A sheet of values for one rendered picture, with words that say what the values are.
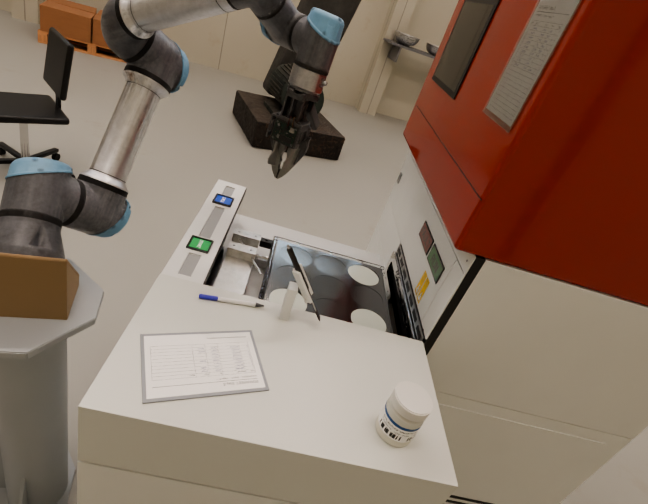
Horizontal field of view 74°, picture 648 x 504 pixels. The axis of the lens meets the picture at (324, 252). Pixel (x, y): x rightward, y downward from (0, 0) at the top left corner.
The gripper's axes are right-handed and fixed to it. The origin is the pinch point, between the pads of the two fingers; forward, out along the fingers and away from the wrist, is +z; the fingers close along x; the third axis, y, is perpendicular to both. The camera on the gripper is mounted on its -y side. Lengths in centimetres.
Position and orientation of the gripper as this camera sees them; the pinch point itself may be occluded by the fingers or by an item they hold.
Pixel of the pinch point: (279, 172)
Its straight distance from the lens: 104.8
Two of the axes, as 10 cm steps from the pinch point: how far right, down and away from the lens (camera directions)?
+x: 9.0, 4.3, -1.0
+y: -2.7, 3.6, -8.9
